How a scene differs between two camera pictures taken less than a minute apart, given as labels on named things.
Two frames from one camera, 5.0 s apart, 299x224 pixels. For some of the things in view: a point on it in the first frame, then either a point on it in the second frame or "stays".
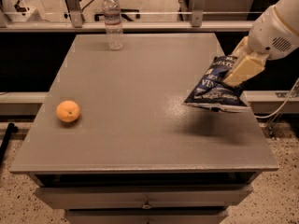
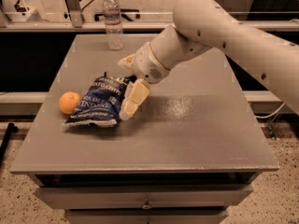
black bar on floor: (11, 129) stays
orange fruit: (67, 111) → (68, 102)
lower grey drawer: (149, 216) stays
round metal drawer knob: (146, 206) stays
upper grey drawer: (143, 197) stays
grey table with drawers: (111, 140) stays
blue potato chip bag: (212, 91) → (101, 104)
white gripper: (270, 37) → (146, 63)
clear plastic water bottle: (112, 20) stays
